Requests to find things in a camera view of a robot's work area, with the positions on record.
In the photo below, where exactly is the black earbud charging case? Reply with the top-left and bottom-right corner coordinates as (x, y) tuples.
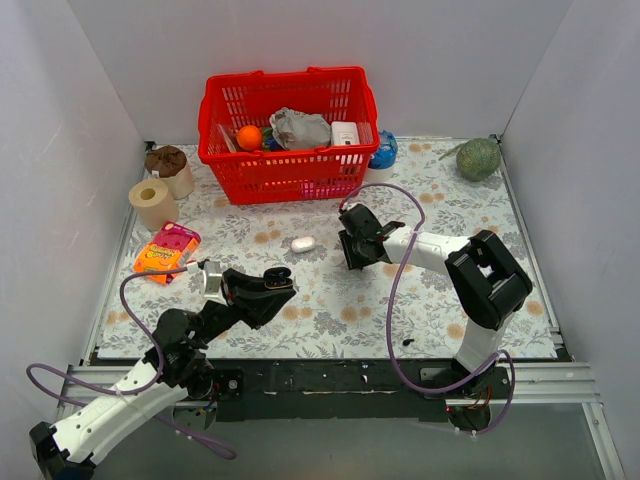
(263, 267), (293, 290)

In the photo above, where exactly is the white earbud charging case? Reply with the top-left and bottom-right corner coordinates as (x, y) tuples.
(291, 236), (316, 253)

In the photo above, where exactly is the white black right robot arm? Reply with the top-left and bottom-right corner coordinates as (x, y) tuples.
(339, 203), (533, 398)

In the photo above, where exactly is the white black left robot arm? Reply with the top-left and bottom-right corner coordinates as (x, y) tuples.
(29, 260), (296, 479)

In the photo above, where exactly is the orange pink candy box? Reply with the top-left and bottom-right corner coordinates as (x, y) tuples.
(133, 221), (201, 285)

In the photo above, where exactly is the floral patterned table mat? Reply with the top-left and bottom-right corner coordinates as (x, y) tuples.
(97, 138), (559, 360)

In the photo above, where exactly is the blue white wipes canister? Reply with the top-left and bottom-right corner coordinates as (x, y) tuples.
(364, 130), (398, 183)

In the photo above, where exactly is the beige toilet paper roll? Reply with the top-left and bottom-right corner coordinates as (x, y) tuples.
(128, 177), (179, 231)

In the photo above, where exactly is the white small box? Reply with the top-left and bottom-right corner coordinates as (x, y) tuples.
(331, 121), (360, 146)

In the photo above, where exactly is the red plastic shopping basket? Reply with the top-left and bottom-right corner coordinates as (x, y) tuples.
(198, 66), (379, 205)

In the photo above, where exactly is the brown topped paper roll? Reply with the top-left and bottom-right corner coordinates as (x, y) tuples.
(145, 145), (195, 200)

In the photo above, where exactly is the crumpled grey paper bag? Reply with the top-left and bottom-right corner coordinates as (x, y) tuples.
(269, 107), (331, 151)

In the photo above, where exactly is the orange fruit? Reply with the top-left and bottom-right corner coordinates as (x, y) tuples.
(236, 125), (263, 151)

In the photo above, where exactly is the green netted melon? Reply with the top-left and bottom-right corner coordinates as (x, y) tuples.
(440, 138), (501, 182)

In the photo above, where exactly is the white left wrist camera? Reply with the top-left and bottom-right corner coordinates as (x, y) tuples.
(186, 259), (223, 303)

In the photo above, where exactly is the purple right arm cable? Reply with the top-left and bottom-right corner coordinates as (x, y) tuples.
(339, 182), (516, 435)

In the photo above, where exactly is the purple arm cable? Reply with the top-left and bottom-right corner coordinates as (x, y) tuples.
(339, 182), (516, 435)
(25, 259), (237, 460)

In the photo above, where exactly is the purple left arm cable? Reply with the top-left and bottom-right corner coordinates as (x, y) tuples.
(25, 259), (237, 460)

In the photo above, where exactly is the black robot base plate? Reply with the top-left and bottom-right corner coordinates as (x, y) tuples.
(174, 359), (509, 428)

